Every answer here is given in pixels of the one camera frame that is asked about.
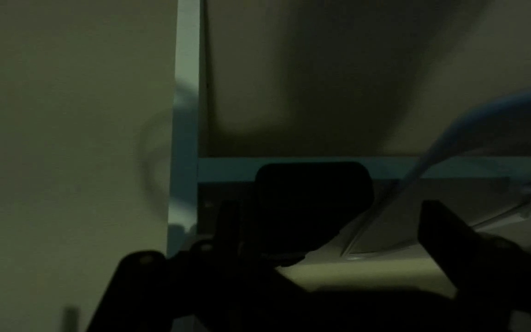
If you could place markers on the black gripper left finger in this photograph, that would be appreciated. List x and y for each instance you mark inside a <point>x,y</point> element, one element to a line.
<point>179,288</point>

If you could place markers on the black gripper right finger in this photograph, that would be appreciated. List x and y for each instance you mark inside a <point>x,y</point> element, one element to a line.
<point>498,277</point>

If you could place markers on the light blue curved plastic item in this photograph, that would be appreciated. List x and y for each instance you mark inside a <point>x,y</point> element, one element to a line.
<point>461,125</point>

